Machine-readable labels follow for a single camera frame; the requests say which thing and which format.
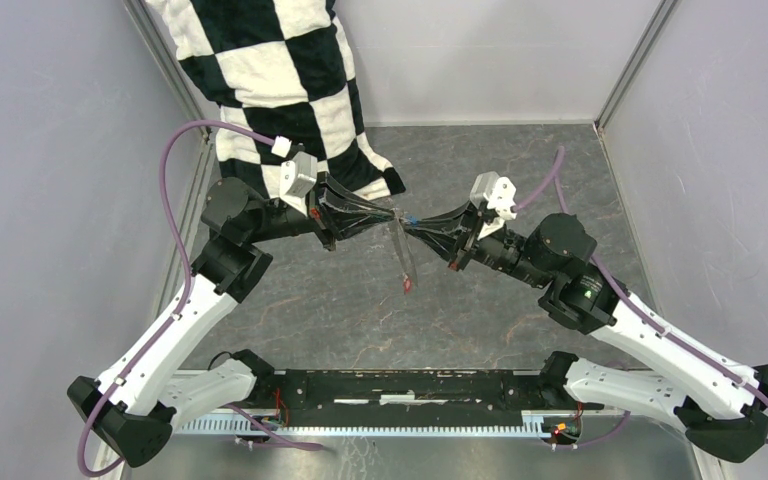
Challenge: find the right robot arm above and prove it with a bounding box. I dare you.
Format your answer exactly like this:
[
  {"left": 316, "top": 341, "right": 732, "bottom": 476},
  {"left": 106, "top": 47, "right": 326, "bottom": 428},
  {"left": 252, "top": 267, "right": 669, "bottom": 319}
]
[{"left": 403, "top": 204, "right": 768, "bottom": 463}]

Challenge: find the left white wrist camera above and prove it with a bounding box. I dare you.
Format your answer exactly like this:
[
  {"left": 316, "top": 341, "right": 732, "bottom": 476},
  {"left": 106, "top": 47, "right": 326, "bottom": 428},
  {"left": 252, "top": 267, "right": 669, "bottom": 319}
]
[{"left": 271, "top": 136, "right": 318, "bottom": 217}]

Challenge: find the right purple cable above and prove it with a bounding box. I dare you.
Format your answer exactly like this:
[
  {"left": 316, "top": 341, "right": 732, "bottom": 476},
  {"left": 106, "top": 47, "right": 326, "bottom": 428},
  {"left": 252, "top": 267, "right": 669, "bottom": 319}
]
[{"left": 513, "top": 145, "right": 768, "bottom": 450}]

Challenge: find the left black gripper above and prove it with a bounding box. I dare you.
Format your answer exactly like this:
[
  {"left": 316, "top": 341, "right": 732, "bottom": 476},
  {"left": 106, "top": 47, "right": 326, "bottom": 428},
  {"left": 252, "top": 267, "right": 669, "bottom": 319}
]
[{"left": 246, "top": 170, "right": 395, "bottom": 251}]

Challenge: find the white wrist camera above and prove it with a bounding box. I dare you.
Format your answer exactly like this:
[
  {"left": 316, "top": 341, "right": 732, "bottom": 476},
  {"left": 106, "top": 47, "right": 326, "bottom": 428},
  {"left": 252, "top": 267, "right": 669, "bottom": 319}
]
[
  {"left": 271, "top": 136, "right": 318, "bottom": 217},
  {"left": 469, "top": 171, "right": 517, "bottom": 240}
]

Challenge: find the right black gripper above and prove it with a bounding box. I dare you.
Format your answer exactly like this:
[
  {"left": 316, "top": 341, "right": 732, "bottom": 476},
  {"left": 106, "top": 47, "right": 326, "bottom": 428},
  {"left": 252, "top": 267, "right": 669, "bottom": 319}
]
[{"left": 406, "top": 197, "right": 553, "bottom": 289}]

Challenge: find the white slotted cable duct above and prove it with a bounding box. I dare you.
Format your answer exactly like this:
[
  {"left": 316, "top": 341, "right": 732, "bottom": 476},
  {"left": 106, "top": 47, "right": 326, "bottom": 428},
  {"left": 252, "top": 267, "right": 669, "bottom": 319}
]
[{"left": 178, "top": 411, "right": 550, "bottom": 439}]

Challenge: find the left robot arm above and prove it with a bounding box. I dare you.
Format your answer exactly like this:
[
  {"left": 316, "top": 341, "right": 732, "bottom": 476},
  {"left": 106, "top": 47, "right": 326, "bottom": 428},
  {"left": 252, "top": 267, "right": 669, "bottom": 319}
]
[{"left": 67, "top": 174, "right": 396, "bottom": 467}]

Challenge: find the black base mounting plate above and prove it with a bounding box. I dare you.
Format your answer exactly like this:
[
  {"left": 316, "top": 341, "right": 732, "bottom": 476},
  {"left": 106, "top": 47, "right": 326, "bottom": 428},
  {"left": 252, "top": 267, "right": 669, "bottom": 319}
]
[{"left": 234, "top": 369, "right": 603, "bottom": 427}]

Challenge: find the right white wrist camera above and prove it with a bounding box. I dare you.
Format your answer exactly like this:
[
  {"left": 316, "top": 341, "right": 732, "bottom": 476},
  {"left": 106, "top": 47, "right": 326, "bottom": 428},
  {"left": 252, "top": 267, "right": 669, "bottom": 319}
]
[{"left": 469, "top": 171, "right": 517, "bottom": 240}]

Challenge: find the black white checkered blanket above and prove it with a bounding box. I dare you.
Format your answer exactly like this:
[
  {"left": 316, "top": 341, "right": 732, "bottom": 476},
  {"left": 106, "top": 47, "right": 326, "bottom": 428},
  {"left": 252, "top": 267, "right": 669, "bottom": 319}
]
[{"left": 149, "top": 1, "right": 406, "bottom": 200}]

